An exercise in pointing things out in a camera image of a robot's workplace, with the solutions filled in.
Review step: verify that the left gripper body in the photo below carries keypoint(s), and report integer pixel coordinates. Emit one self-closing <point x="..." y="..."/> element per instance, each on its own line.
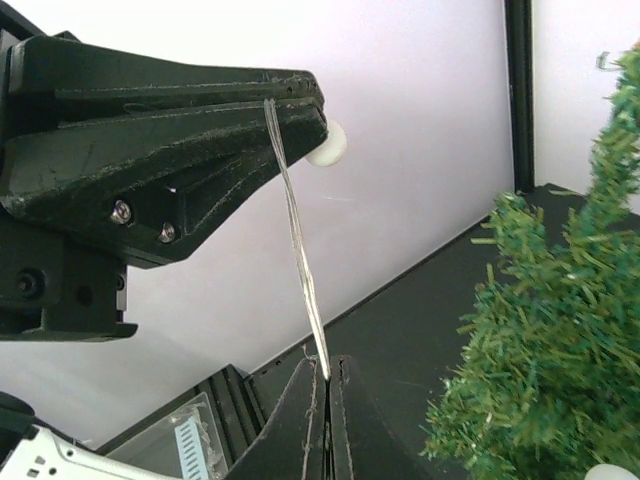
<point x="54" y="290"/>

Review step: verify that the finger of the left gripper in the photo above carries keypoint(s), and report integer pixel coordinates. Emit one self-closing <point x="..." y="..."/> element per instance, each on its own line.
<point x="149" y="188"/>
<point x="77" y="71"/>

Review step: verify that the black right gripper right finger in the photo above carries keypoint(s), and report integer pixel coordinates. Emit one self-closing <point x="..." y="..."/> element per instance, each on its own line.
<point x="361" y="444"/>

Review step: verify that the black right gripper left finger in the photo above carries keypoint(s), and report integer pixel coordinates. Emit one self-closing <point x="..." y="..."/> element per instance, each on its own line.
<point x="291" y="444"/>

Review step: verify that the small green christmas tree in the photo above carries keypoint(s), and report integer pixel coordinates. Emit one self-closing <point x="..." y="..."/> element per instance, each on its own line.
<point x="548" y="384"/>

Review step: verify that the white slotted cable duct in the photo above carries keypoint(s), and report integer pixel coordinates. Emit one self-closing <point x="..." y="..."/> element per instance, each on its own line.
<point x="190" y="451"/>

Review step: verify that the black frame post left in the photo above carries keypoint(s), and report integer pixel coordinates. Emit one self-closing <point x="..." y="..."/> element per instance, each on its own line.
<point x="519" y="44"/>

